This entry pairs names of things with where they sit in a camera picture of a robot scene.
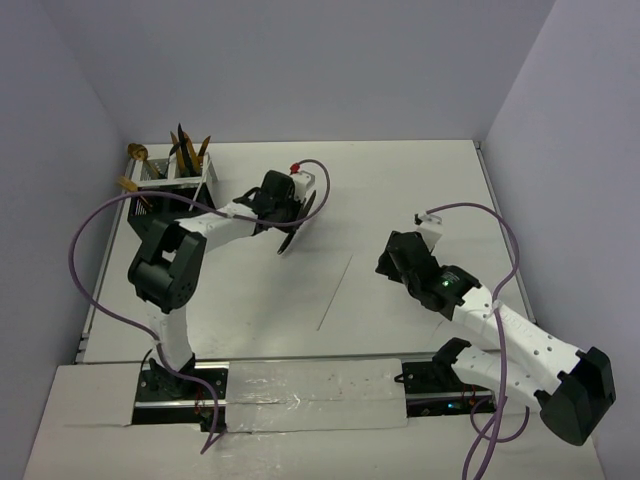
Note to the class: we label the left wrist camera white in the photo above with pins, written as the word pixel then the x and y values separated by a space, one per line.
pixel 303 181

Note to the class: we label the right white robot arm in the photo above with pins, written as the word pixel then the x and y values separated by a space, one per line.
pixel 570 388

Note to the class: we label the gold knife black handle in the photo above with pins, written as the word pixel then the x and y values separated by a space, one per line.
pixel 189 156

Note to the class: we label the gold fork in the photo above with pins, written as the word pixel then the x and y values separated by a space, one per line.
pixel 131 187

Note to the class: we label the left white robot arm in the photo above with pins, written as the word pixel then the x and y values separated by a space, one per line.
pixel 166 268

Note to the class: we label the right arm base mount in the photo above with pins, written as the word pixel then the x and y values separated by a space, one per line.
pixel 433 390

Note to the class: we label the gold spoon green handle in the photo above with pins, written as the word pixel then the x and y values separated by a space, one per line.
pixel 140 153

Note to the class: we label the clear glass straw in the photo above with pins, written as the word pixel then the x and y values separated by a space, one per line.
pixel 198 190
pixel 335 291

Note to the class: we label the gold knife green handle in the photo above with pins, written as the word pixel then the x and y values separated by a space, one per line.
pixel 177 153

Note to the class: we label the black utensil caddy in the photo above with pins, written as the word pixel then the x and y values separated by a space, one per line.
pixel 144 210

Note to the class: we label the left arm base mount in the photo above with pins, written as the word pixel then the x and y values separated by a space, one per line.
pixel 163 399

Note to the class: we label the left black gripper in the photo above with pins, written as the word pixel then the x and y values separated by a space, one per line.
pixel 295 204

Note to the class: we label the black serrated knife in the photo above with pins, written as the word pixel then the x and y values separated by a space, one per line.
pixel 180 131

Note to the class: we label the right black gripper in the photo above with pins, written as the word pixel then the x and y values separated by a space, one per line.
pixel 387 265

